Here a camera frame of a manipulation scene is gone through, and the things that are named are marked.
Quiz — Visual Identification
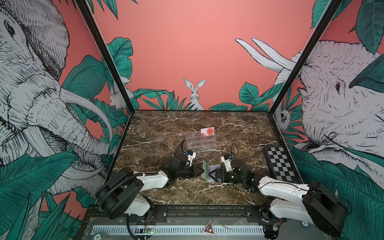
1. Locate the clear plastic organizer box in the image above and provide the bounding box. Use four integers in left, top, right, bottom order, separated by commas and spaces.
186, 132, 218, 153

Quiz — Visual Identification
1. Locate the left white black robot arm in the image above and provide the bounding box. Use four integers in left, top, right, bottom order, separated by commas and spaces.
96, 152, 205, 222

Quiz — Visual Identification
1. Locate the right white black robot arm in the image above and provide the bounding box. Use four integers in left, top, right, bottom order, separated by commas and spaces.
203, 156, 349, 240

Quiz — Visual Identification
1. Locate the black white checkerboard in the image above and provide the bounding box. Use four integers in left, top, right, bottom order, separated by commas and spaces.
263, 146, 302, 184

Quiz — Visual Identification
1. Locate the red warning triangle sticker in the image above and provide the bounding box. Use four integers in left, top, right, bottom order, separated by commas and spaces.
203, 221, 215, 236

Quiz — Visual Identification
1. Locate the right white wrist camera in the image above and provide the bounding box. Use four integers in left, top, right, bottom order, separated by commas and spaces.
221, 155, 233, 172

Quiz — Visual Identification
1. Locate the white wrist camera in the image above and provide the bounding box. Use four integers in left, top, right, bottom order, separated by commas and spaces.
221, 155, 233, 172
185, 150, 197, 167

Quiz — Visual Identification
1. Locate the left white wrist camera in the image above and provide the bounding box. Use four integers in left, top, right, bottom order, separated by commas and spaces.
185, 150, 197, 167

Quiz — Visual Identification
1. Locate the black mounting rail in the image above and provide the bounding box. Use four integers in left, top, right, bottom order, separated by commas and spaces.
86, 204, 322, 226

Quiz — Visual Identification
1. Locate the white slotted cable duct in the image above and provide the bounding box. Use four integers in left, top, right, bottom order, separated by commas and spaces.
90, 225, 264, 236

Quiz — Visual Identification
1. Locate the left black frame post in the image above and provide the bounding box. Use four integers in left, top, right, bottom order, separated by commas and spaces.
76, 0, 135, 115

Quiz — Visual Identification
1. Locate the black frame post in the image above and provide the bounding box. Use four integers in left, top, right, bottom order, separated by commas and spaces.
76, 0, 135, 115
269, 0, 342, 115

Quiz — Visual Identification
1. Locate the right black frame post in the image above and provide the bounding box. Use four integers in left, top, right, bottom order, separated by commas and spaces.
269, 0, 342, 115

